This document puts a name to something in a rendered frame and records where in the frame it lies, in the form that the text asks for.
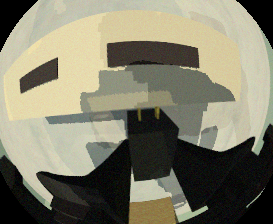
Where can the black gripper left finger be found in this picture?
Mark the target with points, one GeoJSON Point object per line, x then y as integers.
{"type": "Point", "coordinates": [106, 187]}

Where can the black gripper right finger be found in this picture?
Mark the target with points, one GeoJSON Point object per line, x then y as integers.
{"type": "Point", "coordinates": [200, 171]}

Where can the black two-prong plug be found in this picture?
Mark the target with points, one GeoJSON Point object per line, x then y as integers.
{"type": "Point", "coordinates": [152, 140]}

